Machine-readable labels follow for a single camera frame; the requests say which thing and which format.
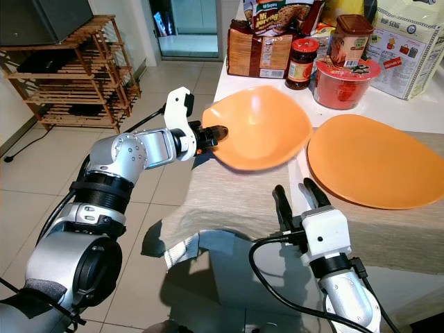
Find black floor power cable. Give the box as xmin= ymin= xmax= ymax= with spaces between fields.
xmin=3 ymin=125 xmax=46 ymax=163

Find orange plastic plate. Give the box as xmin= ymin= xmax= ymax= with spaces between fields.
xmin=307 ymin=114 xmax=444 ymax=211

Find mi goreng noodle pack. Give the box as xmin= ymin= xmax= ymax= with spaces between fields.
xmin=242 ymin=0 xmax=324 ymax=37

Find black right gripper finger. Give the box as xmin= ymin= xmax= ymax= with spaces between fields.
xmin=302 ymin=178 xmax=333 ymax=212
xmin=273 ymin=185 xmax=303 ymax=234

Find red instant noodle bowl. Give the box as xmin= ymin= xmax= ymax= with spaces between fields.
xmin=313 ymin=57 xmax=383 ymax=110

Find white Hup Seng cracker pack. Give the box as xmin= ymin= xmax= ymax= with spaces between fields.
xmin=364 ymin=0 xmax=444 ymax=101

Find black box appliance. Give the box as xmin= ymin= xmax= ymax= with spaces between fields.
xmin=0 ymin=0 xmax=93 ymax=46

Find brown snack package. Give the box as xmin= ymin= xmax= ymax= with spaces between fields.
xmin=226 ymin=20 xmax=296 ymax=79

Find grey fabric table cloth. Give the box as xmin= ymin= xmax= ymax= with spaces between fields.
xmin=141 ymin=147 xmax=444 ymax=275

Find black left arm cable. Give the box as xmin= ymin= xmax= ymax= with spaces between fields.
xmin=123 ymin=104 xmax=171 ymax=137

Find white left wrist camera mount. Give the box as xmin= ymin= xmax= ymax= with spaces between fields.
xmin=163 ymin=87 xmax=197 ymax=162

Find red lidded sauce jar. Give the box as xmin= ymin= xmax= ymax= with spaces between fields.
xmin=284 ymin=37 xmax=319 ymax=91

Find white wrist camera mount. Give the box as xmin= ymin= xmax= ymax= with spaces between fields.
xmin=163 ymin=87 xmax=197 ymax=162
xmin=301 ymin=205 xmax=353 ymax=262

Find orange plastic bowl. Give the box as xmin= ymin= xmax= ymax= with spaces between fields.
xmin=201 ymin=85 xmax=314 ymax=172

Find wooden slatted shelf rack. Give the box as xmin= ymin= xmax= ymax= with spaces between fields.
xmin=0 ymin=15 xmax=137 ymax=133

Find glass door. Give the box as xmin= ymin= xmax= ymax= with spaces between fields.
xmin=150 ymin=0 xmax=220 ymax=60

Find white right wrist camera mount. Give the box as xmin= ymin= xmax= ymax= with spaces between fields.
xmin=301 ymin=205 xmax=353 ymax=262

